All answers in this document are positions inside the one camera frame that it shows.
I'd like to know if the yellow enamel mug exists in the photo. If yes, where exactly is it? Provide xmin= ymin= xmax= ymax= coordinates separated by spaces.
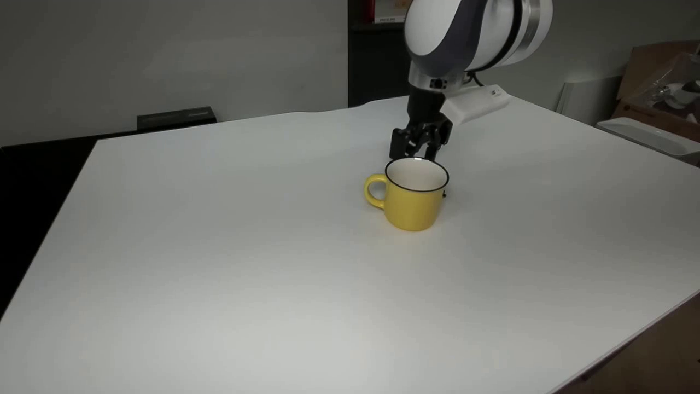
xmin=364 ymin=157 xmax=451 ymax=233

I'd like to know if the flat black box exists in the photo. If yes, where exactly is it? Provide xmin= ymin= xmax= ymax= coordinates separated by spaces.
xmin=136 ymin=106 xmax=218 ymax=131

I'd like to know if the white tray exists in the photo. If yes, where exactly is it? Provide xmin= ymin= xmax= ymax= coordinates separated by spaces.
xmin=596 ymin=117 xmax=700 ymax=160

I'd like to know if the black shelf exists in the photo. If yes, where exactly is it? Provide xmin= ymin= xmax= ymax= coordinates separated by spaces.
xmin=347 ymin=0 xmax=412 ymax=108

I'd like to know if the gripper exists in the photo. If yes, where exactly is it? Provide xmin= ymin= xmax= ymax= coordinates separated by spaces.
xmin=389 ymin=86 xmax=454 ymax=163

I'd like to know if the cardboard box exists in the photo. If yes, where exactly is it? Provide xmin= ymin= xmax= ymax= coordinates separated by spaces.
xmin=611 ymin=40 xmax=700 ymax=144

